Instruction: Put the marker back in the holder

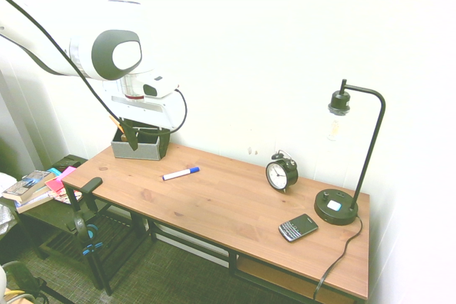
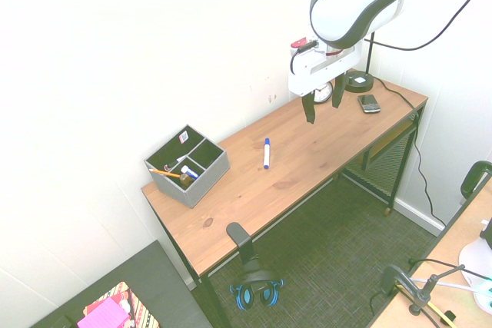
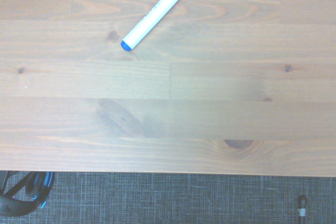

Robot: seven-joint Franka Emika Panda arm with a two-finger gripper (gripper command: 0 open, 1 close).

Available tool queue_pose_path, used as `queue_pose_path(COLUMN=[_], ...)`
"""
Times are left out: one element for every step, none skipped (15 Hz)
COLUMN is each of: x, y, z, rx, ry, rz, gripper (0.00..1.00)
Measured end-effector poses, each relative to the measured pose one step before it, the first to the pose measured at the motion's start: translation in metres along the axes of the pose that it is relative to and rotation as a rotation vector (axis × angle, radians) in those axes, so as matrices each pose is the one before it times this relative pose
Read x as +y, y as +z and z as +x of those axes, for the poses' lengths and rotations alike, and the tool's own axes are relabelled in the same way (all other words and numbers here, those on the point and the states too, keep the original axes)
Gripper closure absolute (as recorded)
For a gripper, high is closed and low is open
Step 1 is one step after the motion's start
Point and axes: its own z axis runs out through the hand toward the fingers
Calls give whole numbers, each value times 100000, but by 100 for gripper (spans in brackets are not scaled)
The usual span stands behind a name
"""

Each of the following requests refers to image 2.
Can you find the black table clamp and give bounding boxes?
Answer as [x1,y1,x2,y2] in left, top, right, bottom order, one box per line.
[379,264,431,316]
[460,160,492,204]

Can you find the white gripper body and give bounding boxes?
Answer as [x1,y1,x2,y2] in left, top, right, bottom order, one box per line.
[288,41,364,97]

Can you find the black and blue headphones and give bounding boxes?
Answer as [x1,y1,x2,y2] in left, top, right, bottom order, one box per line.
[229,257,285,310]

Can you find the red patterned book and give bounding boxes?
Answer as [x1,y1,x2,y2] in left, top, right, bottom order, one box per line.
[83,281,161,328]

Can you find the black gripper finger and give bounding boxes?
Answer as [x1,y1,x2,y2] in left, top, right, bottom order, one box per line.
[331,73,347,110]
[301,92,317,125]

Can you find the pink sticky note pad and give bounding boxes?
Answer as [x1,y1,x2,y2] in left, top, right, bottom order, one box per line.
[76,297,131,328]

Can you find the white round pedestal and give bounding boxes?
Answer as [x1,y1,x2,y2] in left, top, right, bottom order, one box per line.
[459,218,492,287]

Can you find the black headphone hook clamp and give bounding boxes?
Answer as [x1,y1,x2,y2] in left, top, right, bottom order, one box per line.
[225,222,259,263]

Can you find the black lamp power cable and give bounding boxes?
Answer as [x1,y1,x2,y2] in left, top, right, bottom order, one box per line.
[371,75,449,227]

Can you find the gray fabric organizer holder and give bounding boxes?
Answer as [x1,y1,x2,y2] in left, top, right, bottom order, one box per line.
[144,124,231,210]

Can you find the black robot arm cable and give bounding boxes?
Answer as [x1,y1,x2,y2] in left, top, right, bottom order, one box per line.
[363,0,492,52]

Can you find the orange pencil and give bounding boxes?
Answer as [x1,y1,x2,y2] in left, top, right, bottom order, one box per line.
[148,167,181,179]

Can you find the blue and white marker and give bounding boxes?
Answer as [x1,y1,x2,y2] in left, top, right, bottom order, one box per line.
[262,137,272,171]

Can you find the black desk lamp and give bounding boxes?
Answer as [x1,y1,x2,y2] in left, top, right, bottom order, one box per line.
[343,31,376,94]

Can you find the black alarm clock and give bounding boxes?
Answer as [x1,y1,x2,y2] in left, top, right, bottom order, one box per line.
[313,81,334,104]

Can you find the black keypad smartphone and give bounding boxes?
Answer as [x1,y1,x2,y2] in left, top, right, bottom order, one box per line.
[357,94,381,114]

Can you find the wooden desk with black frame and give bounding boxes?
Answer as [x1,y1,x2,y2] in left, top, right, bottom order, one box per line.
[141,68,430,328]

